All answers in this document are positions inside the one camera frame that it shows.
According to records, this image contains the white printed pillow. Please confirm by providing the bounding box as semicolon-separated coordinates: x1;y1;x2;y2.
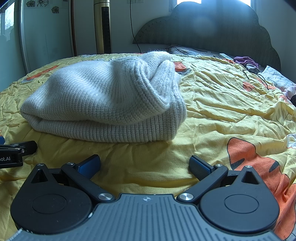
262;65;296;90

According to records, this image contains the purple cloth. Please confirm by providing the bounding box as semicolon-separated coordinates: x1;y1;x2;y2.
233;56;259;68

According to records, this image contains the grey patterned pillow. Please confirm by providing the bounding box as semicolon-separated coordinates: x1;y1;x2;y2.
166;46;223;57

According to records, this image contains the pink cloth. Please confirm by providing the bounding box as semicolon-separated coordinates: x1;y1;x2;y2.
280;85;296;100

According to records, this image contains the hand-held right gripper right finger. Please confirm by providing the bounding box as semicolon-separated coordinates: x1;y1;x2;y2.
176;155;266;205

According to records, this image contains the grey padded headboard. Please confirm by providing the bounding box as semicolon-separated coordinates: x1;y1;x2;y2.
132;2;282;70

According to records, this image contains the black wall cable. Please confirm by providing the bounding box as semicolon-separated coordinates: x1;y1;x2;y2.
129;0;142;54

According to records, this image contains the white knit sweater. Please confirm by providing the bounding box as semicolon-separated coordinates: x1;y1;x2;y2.
20;51;188;143

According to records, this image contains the bright window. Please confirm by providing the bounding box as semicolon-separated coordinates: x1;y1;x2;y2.
176;0;255;6

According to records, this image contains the yellow printed blanket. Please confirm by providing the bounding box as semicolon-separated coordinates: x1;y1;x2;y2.
0;53;296;241

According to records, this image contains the wardrobe door with flower stickers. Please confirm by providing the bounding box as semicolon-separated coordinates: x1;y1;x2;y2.
0;0;75;91

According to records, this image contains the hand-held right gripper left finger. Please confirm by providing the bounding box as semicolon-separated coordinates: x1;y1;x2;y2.
25;154;116;205

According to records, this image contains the gold tower fan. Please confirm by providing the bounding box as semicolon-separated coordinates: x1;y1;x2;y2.
93;0;112;54

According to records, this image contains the black cable on bed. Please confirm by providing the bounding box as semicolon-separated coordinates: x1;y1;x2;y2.
242;68;276;90

